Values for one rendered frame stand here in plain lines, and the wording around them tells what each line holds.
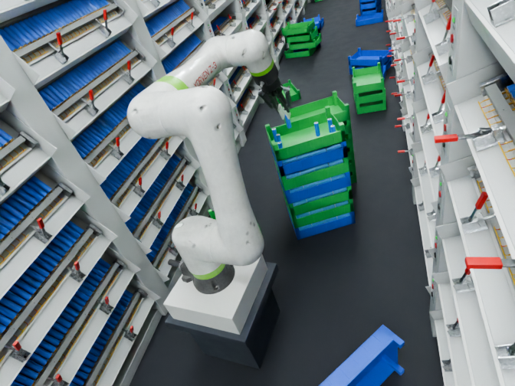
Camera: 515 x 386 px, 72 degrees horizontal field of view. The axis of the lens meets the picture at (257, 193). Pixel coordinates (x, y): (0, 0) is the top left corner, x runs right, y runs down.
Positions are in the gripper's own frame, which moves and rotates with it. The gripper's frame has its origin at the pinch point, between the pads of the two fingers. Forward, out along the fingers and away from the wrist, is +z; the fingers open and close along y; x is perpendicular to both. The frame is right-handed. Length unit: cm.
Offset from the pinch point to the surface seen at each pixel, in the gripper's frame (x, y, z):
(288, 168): -17.9, 0.5, 15.3
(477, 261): -73, 59, -65
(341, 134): -3.4, 21.6, 12.7
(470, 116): -40, 60, -47
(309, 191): -21.6, 6.2, 30.9
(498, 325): -77, 64, -42
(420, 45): 23, 50, -4
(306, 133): 1.6, 4.5, 18.7
